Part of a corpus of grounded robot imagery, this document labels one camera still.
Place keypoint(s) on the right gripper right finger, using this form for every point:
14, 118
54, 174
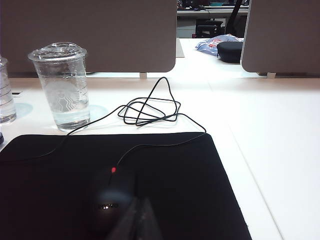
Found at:
148, 222

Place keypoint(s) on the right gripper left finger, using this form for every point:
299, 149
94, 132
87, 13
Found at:
125, 225

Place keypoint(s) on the tall clear Starbucks cup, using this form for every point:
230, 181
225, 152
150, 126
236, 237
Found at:
63, 100

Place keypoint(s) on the short clear cup white label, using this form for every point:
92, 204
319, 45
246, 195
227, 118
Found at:
5, 100

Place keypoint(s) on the black computer mouse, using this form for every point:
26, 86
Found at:
110, 205

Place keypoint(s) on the black mouse pad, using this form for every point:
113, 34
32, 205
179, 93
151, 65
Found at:
175, 187

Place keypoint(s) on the blue printed plastic bag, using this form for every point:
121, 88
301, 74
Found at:
207, 46

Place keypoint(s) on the black zippered case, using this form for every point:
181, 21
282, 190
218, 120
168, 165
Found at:
228, 51

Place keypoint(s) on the wide brown desk divider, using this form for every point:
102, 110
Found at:
100, 35

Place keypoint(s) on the black office chair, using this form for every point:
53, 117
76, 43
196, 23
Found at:
208, 28

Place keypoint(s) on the narrow brown desk divider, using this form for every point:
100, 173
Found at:
282, 35

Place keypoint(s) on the white divider mounting bracket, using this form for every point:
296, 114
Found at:
143, 75
271, 75

